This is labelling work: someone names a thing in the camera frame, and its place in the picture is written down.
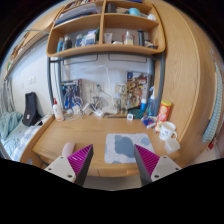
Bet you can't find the black pen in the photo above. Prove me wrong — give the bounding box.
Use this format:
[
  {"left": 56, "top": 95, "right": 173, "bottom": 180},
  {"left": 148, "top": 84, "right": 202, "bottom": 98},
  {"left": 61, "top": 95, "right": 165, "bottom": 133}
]
[{"left": 107, "top": 114, "right": 128, "bottom": 119}]

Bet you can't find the white desk lamp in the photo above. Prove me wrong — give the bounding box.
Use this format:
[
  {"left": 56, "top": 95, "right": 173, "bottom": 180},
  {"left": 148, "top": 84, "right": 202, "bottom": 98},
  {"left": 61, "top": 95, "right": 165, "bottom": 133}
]
[{"left": 96, "top": 64, "right": 120, "bottom": 116}]

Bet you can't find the black bag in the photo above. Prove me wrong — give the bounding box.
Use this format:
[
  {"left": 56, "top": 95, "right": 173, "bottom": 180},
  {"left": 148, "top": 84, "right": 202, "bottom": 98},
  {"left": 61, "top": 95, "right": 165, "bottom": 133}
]
[{"left": 21, "top": 91, "right": 43, "bottom": 128}]

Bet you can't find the red yellow chips can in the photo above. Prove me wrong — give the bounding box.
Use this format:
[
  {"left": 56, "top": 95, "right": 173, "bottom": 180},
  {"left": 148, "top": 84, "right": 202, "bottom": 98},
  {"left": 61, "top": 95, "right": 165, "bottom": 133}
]
[{"left": 155, "top": 99, "right": 173, "bottom": 132}]

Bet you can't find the wooden wall shelf unit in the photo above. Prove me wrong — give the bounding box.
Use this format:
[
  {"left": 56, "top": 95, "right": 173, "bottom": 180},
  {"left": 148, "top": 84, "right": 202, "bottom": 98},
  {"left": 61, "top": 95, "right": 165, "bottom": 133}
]
[{"left": 45, "top": 0, "right": 167, "bottom": 59}]

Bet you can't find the white charger block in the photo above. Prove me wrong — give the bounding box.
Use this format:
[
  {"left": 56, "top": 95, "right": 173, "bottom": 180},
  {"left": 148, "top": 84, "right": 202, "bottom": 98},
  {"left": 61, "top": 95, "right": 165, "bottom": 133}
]
[{"left": 72, "top": 105, "right": 84, "bottom": 116}]

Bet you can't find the white wall outlet panel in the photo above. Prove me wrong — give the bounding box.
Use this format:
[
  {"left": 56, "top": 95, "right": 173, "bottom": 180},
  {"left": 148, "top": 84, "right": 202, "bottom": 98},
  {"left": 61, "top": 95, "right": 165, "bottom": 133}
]
[{"left": 84, "top": 83, "right": 104, "bottom": 96}]

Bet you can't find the blue robot model box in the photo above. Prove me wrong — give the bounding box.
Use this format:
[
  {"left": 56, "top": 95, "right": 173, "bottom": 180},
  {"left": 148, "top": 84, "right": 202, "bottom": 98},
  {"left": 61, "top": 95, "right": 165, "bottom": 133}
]
[{"left": 60, "top": 78, "right": 83, "bottom": 111}]

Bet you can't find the small blue white-capped bottle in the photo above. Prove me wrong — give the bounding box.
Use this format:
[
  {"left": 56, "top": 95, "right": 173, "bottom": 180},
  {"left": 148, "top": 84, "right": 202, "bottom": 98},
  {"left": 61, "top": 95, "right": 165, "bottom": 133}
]
[{"left": 140, "top": 98, "right": 148, "bottom": 113}]

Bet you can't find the wooden figure model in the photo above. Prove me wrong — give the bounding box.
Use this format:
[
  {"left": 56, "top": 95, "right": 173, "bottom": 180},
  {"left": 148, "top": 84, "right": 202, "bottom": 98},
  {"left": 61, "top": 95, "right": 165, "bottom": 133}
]
[{"left": 114, "top": 91, "right": 130, "bottom": 113}]

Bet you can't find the grey blue cloud mouse pad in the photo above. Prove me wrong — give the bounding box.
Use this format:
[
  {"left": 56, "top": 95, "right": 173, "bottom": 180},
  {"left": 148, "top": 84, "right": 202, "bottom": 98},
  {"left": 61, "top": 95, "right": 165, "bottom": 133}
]
[{"left": 105, "top": 133, "right": 156, "bottom": 165}]

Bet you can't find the dark green round tin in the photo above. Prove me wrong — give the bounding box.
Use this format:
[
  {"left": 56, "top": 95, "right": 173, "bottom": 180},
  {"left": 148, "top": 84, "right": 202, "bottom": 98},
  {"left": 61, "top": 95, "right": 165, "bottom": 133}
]
[{"left": 128, "top": 108, "right": 145, "bottom": 120}]

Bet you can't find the bed with checked sheet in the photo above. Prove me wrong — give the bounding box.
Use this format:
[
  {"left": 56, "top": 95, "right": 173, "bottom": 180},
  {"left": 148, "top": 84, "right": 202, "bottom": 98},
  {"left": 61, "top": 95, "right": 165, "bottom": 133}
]
[{"left": 0, "top": 124, "right": 43, "bottom": 161}]

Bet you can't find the white mug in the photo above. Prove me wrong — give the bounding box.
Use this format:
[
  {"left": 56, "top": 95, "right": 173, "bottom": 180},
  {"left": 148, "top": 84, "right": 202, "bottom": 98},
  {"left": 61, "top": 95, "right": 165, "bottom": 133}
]
[{"left": 158, "top": 121, "right": 178, "bottom": 142}]

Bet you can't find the white red-capped pump bottle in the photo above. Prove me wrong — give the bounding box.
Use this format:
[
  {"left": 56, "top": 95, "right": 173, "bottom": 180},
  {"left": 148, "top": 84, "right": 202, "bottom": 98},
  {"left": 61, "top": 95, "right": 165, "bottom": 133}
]
[{"left": 52, "top": 97, "right": 65, "bottom": 122}]

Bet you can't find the clear plastic cup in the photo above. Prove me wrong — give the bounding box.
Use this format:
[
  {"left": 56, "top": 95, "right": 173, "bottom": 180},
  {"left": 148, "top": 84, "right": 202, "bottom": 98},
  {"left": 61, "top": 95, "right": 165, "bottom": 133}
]
[{"left": 164, "top": 137, "right": 181, "bottom": 154}]

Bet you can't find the white power strip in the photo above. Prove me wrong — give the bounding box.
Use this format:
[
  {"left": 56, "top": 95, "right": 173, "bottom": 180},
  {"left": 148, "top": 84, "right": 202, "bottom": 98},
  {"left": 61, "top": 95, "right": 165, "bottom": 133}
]
[{"left": 93, "top": 109, "right": 105, "bottom": 118}]

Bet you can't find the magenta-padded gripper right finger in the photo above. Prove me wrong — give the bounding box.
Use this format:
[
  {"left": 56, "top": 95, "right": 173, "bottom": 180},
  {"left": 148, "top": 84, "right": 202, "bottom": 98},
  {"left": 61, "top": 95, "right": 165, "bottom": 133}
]
[{"left": 133, "top": 143, "right": 183, "bottom": 187}]

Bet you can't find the blue white packet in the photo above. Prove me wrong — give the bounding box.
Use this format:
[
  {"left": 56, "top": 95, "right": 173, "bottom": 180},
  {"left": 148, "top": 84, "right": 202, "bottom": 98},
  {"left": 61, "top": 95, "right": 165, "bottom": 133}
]
[{"left": 141, "top": 116, "right": 158, "bottom": 129}]

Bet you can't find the blue spray bottle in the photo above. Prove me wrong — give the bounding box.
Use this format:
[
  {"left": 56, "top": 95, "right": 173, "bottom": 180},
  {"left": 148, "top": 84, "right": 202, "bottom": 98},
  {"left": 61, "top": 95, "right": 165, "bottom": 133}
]
[{"left": 146, "top": 86, "right": 157, "bottom": 117}]

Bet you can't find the pink computer mouse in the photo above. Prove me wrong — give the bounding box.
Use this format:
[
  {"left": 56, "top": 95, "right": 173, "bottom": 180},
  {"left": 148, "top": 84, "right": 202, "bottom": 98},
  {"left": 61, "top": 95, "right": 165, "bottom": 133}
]
[{"left": 61, "top": 142, "right": 76, "bottom": 158}]

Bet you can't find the colourful figure box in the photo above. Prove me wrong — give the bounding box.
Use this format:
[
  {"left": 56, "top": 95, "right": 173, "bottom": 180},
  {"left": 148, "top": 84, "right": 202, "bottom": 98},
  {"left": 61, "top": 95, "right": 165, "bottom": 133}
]
[{"left": 125, "top": 71, "right": 152, "bottom": 111}]

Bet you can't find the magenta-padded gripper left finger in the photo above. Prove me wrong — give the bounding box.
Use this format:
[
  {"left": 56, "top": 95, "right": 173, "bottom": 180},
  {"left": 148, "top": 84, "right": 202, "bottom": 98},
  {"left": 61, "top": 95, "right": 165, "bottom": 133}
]
[{"left": 44, "top": 143, "right": 95, "bottom": 187}]

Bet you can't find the light blue blanket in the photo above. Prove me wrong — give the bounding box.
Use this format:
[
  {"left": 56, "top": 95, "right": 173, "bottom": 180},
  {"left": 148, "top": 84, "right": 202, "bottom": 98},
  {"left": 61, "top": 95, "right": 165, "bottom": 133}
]
[{"left": 0, "top": 111, "right": 23, "bottom": 141}]

